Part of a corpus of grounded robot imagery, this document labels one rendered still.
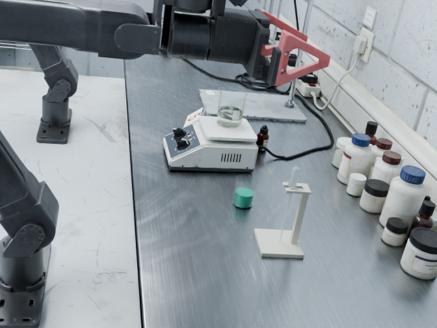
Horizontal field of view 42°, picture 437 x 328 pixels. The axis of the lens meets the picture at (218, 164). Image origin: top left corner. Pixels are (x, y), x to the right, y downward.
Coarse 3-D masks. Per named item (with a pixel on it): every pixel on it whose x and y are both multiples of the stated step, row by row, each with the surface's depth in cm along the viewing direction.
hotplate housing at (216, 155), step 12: (204, 144) 125; (216, 144) 126; (228, 144) 127; (240, 144) 128; (252, 144) 128; (168, 156) 128; (180, 156) 126; (192, 156) 126; (204, 156) 126; (216, 156) 127; (228, 156) 127; (240, 156) 128; (252, 156) 129; (180, 168) 127; (192, 168) 127; (204, 168) 128; (216, 168) 129; (228, 168) 129; (240, 168) 129; (252, 168) 130
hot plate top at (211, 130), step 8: (200, 120) 132; (208, 120) 133; (216, 120) 134; (208, 128) 129; (216, 128) 129; (224, 128) 130; (240, 128) 131; (248, 128) 132; (208, 136) 125; (216, 136) 125; (224, 136) 126; (232, 136) 127; (240, 136) 127; (248, 136) 128; (256, 136) 129
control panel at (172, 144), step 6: (192, 126) 134; (192, 132) 132; (168, 138) 134; (186, 138) 131; (192, 138) 129; (168, 144) 131; (174, 144) 130; (192, 144) 127; (198, 144) 126; (168, 150) 129; (174, 150) 128; (180, 150) 127; (186, 150) 126; (174, 156) 126
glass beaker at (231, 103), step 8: (224, 88) 131; (232, 88) 132; (224, 96) 127; (232, 96) 126; (240, 96) 132; (224, 104) 128; (232, 104) 127; (240, 104) 128; (224, 112) 129; (232, 112) 128; (240, 112) 129; (224, 120) 129; (232, 120) 129; (240, 120) 130; (232, 128) 130
